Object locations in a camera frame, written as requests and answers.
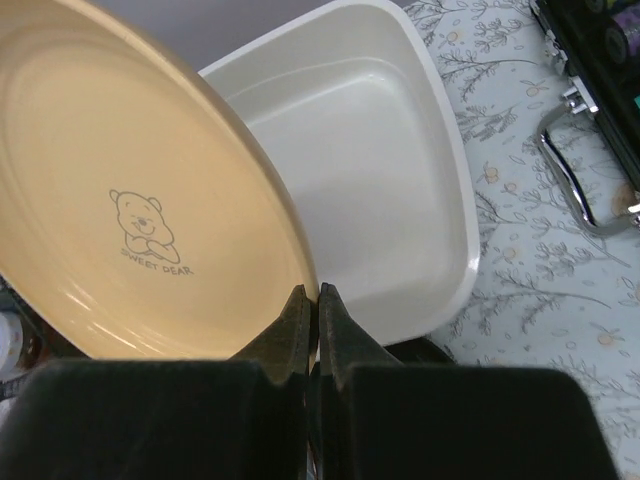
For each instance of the yellow bear plate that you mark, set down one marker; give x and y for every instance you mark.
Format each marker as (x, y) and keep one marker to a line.
(139, 216)

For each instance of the white rectangular basin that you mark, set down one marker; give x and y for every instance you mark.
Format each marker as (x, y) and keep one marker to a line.
(349, 106)

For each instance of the black small plate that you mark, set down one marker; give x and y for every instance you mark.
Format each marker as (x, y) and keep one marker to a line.
(420, 351)

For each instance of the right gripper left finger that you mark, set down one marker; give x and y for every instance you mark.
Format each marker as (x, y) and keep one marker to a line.
(240, 418)

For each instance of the black poker chip case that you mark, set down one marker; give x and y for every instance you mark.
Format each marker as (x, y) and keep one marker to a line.
(595, 44)

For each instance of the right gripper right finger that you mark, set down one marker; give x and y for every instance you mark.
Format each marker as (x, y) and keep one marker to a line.
(383, 419)

